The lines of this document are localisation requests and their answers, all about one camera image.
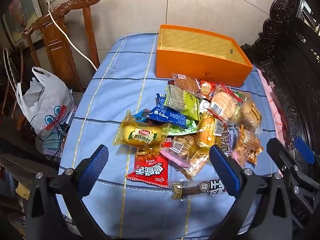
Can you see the yellow corn snack packet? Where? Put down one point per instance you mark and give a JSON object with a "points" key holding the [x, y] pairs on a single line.
{"points": [[207, 130]]}

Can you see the green seed packet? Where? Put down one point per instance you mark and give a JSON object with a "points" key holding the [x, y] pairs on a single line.
{"points": [[180, 100]]}

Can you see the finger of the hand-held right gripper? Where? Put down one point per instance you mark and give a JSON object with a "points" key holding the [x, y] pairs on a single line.
{"points": [[280, 152], [303, 150]]}

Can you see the blue checked cloth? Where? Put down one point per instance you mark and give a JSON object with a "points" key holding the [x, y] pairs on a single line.
{"points": [[112, 92]]}

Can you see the blue snack packet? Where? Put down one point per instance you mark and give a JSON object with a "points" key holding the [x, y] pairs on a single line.
{"points": [[167, 115]]}

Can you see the orange cardboard box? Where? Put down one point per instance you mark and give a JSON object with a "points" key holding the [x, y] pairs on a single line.
{"points": [[195, 62]]}

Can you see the green white candy packet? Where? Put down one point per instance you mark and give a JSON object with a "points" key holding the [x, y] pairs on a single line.
{"points": [[185, 127]]}

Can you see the round cracker packet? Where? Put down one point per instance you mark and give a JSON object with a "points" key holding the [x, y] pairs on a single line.
{"points": [[185, 142]]}

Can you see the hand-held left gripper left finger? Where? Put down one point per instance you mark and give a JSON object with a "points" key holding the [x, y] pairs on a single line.
{"points": [[96, 170]]}

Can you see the yellow bread packet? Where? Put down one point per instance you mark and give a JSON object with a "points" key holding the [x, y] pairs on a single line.
{"points": [[142, 135]]}

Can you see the brown sausage stick packet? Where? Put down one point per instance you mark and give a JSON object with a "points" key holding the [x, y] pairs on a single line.
{"points": [[192, 187]]}

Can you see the framed wall picture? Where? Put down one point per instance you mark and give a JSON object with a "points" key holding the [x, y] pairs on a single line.
{"points": [[22, 12]]}

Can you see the white plastic bag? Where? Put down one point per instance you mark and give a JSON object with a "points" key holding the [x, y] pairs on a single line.
{"points": [[42, 105]]}

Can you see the small red snack packet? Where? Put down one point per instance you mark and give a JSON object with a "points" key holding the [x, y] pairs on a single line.
{"points": [[207, 87]]}

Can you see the pink patterned cloth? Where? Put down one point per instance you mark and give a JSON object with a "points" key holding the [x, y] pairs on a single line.
{"points": [[272, 105]]}

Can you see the round cake clear packet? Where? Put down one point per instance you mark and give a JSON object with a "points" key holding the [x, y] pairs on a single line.
{"points": [[222, 102]]}

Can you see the dark carved wooden furniture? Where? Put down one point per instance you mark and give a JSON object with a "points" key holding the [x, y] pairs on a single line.
{"points": [[295, 67]]}

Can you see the pale bread clear packet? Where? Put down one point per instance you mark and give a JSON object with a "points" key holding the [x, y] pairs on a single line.
{"points": [[250, 112]]}

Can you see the pink snack packet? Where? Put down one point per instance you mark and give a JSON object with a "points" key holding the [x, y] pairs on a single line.
{"points": [[172, 156]]}

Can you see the carved wooden chair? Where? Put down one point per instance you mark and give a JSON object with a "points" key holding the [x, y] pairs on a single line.
{"points": [[60, 42]]}

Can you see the brown cake packet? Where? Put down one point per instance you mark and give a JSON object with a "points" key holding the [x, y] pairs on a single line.
{"points": [[186, 82]]}

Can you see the sunflower seed packet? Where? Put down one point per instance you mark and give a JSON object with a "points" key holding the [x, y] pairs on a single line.
{"points": [[226, 140]]}

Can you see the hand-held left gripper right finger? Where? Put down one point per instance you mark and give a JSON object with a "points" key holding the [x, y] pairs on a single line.
{"points": [[225, 170]]}

